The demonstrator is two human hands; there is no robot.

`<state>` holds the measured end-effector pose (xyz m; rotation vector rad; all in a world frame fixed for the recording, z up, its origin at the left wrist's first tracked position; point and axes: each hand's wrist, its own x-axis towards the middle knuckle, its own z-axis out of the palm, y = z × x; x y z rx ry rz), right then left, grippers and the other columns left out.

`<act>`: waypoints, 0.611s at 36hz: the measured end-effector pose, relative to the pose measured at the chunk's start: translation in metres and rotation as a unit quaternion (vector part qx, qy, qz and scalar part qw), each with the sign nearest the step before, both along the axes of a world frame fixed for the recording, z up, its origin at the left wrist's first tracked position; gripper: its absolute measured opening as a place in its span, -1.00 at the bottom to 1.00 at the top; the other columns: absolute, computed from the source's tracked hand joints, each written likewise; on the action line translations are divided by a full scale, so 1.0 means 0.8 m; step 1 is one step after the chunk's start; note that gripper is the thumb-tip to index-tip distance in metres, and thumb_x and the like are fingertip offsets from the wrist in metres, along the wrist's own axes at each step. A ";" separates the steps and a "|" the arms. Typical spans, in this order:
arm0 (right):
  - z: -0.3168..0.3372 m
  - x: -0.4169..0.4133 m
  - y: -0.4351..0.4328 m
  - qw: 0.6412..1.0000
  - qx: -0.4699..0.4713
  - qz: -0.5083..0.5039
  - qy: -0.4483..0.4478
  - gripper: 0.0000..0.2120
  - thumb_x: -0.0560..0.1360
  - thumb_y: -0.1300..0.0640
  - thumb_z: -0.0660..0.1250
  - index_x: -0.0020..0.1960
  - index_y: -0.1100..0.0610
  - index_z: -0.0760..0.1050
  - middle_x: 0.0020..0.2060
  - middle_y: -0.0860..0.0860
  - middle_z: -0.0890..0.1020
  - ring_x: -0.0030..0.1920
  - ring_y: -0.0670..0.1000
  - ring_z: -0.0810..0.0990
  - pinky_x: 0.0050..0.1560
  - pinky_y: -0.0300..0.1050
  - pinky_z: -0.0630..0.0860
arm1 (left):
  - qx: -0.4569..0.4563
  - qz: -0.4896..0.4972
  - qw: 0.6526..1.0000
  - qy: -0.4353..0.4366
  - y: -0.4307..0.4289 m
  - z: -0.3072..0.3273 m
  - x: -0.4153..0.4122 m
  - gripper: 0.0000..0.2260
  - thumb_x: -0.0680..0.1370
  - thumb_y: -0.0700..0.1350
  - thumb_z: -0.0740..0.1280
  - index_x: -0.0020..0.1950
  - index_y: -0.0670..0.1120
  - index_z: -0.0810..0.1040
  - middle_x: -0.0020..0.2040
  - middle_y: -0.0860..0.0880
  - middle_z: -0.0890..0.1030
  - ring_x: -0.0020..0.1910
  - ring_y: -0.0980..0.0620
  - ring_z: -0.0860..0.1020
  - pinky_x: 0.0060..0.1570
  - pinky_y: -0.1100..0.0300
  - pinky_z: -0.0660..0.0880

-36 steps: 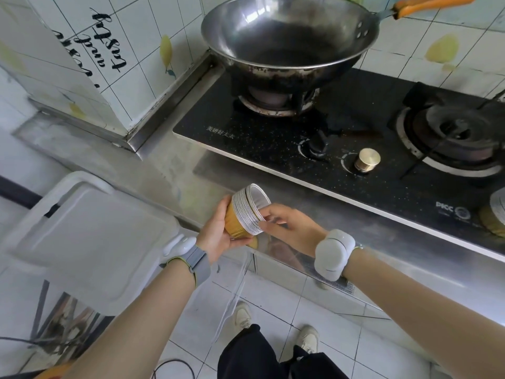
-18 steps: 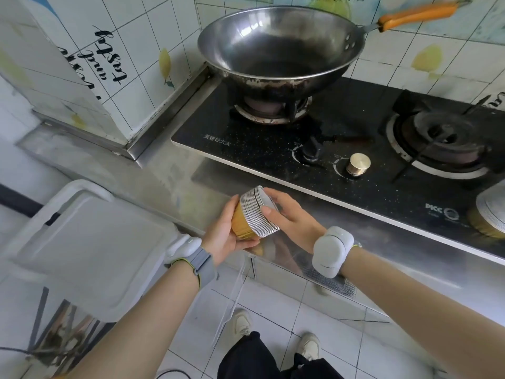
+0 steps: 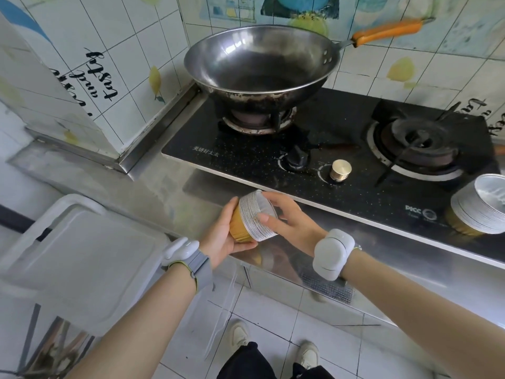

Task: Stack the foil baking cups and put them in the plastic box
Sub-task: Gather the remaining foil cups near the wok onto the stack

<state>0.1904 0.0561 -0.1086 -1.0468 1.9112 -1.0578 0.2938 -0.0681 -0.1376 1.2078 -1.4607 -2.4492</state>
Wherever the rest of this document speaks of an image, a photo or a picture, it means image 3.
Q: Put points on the person's left hand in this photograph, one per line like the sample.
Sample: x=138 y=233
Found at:
x=219 y=240

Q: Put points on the white box lid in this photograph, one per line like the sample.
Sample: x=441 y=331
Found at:
x=87 y=264

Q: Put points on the white right wrist tracker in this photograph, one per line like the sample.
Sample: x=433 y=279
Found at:
x=331 y=254

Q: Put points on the black stove knob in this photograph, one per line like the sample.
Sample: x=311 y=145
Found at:
x=296 y=157

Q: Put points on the person's white shoe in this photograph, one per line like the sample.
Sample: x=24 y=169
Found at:
x=238 y=333
x=307 y=355

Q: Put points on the black glass gas stove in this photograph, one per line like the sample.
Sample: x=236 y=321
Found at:
x=355 y=126

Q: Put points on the person's white right shoe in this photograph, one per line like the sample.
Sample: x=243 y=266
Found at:
x=307 y=355

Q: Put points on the white left wrist tracker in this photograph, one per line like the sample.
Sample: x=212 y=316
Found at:
x=181 y=248

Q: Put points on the person's white left shoe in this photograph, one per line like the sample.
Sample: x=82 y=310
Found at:
x=238 y=333

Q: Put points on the clear plastic storage box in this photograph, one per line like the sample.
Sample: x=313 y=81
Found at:
x=225 y=307

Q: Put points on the grey metal folding rack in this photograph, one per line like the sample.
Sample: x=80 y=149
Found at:
x=51 y=351

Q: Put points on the brass stove knob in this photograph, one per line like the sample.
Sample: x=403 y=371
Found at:
x=340 y=170

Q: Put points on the uncovered black stove burner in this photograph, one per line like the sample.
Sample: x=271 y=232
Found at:
x=418 y=146

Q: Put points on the stove burner under wok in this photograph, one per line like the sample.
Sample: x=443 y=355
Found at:
x=256 y=120

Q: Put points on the person's black trousers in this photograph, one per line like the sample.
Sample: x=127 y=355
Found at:
x=244 y=363

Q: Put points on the white wrist tracker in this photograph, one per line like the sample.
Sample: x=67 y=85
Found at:
x=331 y=254
x=181 y=248

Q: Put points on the person's right hand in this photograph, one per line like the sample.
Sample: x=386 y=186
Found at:
x=300 y=228

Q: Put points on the person's left forearm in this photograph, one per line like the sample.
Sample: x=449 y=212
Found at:
x=138 y=331

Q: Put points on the person's right forearm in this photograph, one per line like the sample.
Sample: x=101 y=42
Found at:
x=426 y=307

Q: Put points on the stack of foil cups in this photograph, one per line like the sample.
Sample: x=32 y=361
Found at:
x=479 y=211

